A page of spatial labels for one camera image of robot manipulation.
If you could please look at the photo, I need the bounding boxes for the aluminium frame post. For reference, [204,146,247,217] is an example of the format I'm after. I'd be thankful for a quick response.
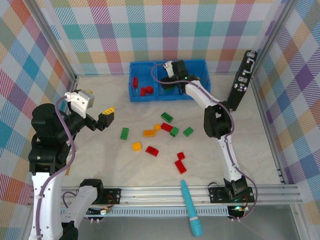
[29,0,78,80]
[249,0,301,78]

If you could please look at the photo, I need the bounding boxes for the blue three-compartment bin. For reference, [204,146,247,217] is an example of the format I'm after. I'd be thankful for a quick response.
[128,59,211,103]

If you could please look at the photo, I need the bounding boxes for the aluminium side rail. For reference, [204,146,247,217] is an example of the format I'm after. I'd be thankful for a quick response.
[249,74,288,186]

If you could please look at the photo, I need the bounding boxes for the long aluminium base rail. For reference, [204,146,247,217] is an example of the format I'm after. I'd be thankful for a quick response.
[61,184,305,207]

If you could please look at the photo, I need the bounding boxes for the grey slotted cable duct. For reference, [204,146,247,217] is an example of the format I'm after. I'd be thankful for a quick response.
[84,207,231,218]

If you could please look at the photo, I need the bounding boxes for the teal pen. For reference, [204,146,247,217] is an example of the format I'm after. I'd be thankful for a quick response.
[180,179,203,238]

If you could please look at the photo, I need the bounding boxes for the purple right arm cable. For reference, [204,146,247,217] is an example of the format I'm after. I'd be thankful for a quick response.
[151,62,260,222]

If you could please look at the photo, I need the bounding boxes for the black panel with metal hooks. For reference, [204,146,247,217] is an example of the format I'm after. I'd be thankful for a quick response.
[226,49,259,112]

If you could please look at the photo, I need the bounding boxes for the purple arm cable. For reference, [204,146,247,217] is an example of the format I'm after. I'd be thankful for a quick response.
[151,62,260,222]
[34,96,77,240]

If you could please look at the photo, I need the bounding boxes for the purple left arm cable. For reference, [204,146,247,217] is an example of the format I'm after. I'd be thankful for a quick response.
[34,96,77,240]

